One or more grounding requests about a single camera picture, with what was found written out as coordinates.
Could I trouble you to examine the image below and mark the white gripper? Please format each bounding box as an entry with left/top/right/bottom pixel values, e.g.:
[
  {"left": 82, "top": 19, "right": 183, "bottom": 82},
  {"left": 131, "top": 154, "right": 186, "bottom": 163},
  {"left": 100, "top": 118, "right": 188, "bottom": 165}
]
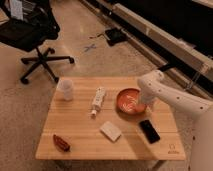
[{"left": 139, "top": 88, "right": 155, "bottom": 105}]

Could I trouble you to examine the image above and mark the orange ceramic bowl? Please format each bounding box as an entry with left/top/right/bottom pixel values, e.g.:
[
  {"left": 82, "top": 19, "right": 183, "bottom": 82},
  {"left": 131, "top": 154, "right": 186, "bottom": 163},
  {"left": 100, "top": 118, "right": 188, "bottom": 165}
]
[{"left": 116, "top": 88, "right": 147, "bottom": 115}]

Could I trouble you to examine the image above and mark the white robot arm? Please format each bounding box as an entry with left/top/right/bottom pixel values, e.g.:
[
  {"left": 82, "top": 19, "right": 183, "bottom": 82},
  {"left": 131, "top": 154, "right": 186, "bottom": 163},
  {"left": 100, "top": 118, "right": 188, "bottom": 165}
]
[{"left": 137, "top": 70, "right": 213, "bottom": 171}]

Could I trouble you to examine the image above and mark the black smartphone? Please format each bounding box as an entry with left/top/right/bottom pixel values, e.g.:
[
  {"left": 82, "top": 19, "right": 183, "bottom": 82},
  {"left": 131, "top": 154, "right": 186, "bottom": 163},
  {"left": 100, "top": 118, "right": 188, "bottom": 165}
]
[{"left": 139, "top": 120, "right": 160, "bottom": 144}]

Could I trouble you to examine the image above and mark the white tube bottle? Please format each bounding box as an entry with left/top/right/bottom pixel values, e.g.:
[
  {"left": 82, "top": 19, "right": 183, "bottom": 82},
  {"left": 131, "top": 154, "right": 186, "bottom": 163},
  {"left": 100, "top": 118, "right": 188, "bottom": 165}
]
[{"left": 91, "top": 87, "right": 106, "bottom": 117}]

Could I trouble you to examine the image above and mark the wooden table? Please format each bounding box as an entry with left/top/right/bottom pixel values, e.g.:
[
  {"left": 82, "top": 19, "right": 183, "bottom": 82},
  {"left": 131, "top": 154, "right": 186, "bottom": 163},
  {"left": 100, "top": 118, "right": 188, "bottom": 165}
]
[{"left": 36, "top": 77, "right": 186, "bottom": 160}]

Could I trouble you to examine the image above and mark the black bag on floor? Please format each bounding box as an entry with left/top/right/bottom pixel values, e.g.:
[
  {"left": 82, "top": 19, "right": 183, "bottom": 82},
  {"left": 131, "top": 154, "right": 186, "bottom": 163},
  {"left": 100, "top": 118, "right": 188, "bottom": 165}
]
[{"left": 105, "top": 28, "right": 127, "bottom": 46}]

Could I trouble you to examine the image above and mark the white plastic cup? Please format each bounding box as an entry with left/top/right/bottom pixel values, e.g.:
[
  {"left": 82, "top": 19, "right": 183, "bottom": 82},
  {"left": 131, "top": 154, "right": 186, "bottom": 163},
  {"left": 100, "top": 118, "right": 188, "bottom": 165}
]
[{"left": 58, "top": 80, "right": 73, "bottom": 101}]

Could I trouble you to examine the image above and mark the dark red small dish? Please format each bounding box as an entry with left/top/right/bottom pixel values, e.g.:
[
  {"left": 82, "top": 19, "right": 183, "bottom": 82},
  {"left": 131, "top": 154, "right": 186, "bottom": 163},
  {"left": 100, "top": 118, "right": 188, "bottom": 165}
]
[{"left": 53, "top": 135, "right": 70, "bottom": 152}]

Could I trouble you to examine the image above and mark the black office chair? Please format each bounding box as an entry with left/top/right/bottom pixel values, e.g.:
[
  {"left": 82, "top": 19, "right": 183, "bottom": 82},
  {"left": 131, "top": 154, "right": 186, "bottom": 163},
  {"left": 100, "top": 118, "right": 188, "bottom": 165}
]
[{"left": 0, "top": 0, "right": 75, "bottom": 84}]

